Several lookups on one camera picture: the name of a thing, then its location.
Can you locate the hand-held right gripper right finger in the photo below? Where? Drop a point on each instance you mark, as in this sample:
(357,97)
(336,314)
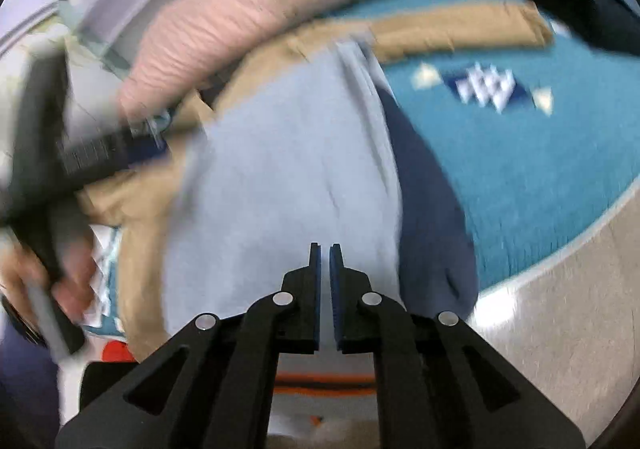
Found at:
(336,309)

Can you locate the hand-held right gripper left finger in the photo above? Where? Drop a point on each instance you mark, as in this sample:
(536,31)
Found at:
(312,309)

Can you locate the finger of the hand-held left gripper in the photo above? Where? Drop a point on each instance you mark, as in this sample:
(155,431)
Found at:
(135,144)

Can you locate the person's left hand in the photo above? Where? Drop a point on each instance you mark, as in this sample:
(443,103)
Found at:
(75,274)

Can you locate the teal quilted bedspread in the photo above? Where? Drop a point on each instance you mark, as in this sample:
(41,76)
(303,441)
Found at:
(525,159)

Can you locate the folded dark navy garment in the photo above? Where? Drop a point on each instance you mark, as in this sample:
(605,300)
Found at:
(595,16)

